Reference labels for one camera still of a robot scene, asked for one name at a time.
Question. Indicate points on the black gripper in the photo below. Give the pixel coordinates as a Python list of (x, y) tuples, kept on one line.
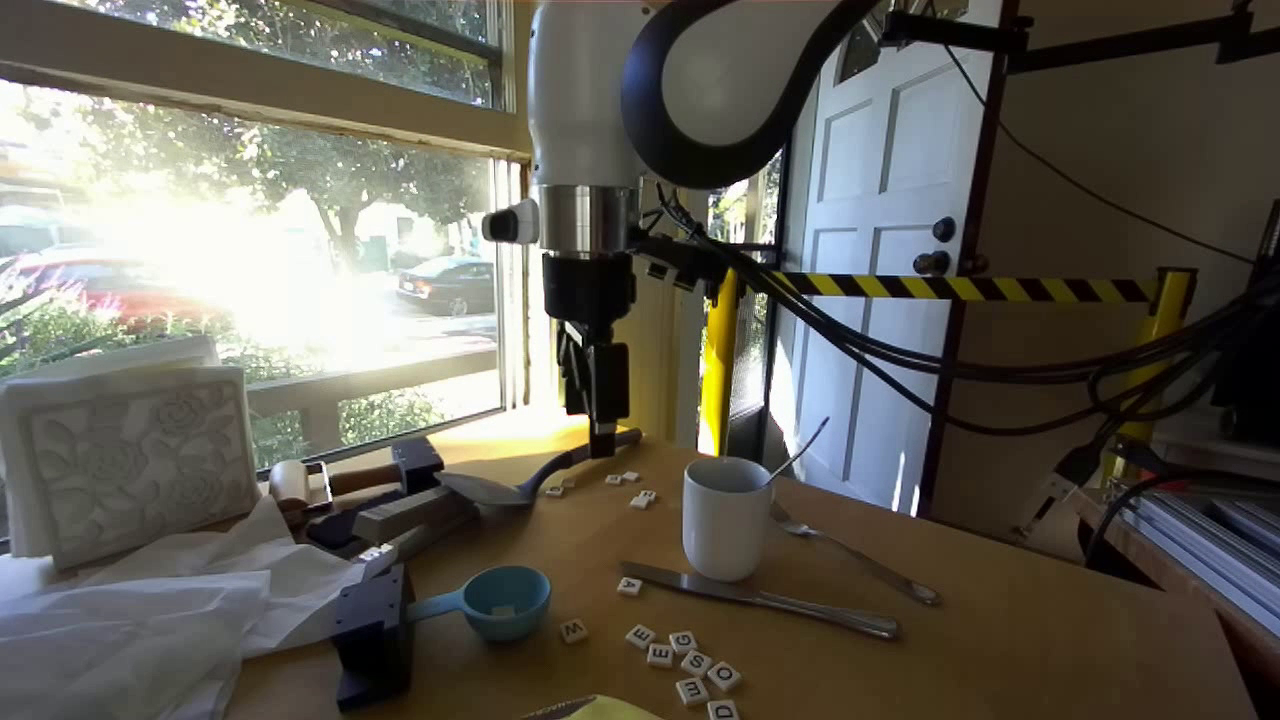
[(585, 296)]

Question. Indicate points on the white letter tile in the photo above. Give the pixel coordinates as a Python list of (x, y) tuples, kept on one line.
[(575, 628)]

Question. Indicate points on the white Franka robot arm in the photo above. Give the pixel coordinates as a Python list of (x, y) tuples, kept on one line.
[(699, 93)]

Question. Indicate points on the small blue measuring cup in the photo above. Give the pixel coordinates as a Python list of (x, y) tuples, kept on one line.
[(502, 604)]

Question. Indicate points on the white ceramic mug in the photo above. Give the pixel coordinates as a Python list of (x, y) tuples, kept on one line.
[(725, 517)]

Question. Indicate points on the metal butter knife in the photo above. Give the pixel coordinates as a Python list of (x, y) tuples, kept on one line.
[(773, 601)]

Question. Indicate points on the metal spoon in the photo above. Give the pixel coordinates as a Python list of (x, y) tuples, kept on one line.
[(795, 457)]

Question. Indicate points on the metal fork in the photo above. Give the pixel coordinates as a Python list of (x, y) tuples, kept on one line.
[(898, 583)]

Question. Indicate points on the cluster of letter tiles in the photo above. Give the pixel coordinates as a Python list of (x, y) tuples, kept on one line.
[(699, 679)]

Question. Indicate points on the black block tool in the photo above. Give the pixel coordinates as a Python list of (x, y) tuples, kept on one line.
[(375, 640)]

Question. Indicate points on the white door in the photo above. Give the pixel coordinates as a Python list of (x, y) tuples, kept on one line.
[(891, 186)]

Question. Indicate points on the crumpled white plastic bag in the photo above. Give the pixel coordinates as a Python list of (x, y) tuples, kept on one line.
[(163, 635)]

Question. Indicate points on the clear patterned container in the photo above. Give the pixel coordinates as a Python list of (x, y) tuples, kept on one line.
[(113, 461)]

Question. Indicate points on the yellow black striped barrier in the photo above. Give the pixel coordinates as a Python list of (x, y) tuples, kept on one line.
[(906, 333)]

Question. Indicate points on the stack of books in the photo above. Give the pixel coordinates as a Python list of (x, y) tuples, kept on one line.
[(1224, 541)]

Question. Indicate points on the black spatula with metal handle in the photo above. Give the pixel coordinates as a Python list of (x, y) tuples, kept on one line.
[(525, 494)]

